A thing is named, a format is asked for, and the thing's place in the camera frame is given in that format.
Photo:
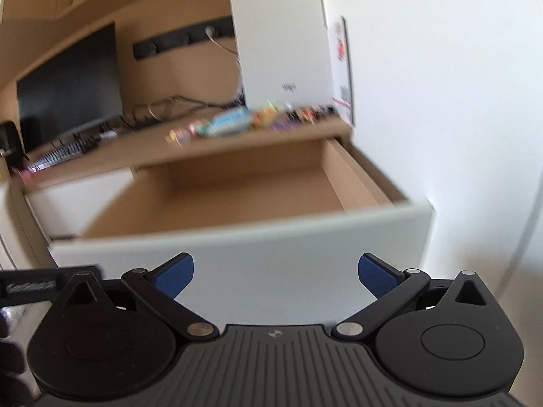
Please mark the black keyboard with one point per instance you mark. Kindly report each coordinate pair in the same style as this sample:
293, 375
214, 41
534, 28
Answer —
64, 152

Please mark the white box red stripe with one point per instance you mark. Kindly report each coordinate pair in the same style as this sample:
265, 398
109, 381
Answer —
342, 97

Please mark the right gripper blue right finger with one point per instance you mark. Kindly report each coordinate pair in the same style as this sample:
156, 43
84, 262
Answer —
378, 276

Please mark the red yellow toy camera keychain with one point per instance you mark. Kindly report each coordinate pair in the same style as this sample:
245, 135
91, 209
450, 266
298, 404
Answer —
264, 117

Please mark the purple crystal bead cluster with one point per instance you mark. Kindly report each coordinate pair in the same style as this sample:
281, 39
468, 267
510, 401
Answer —
284, 125

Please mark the small white left drawer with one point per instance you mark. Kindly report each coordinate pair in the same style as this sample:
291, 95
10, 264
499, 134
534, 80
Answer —
65, 210

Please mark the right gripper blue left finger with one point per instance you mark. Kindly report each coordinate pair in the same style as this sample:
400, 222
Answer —
173, 276

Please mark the teal white tissue pack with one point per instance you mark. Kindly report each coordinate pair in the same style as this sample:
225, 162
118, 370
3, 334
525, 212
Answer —
230, 122

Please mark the black computer monitor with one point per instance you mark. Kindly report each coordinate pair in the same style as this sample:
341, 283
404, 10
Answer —
77, 89

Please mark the black wall socket strip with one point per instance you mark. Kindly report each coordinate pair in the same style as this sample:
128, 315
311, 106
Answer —
184, 37

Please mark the white aigo computer case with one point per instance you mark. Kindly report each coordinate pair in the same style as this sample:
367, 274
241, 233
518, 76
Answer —
283, 51

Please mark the pink fish plush toy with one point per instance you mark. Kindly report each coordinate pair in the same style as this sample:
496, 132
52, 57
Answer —
199, 127

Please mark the black-haired doll keychain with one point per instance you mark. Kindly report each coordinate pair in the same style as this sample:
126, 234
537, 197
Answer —
309, 114

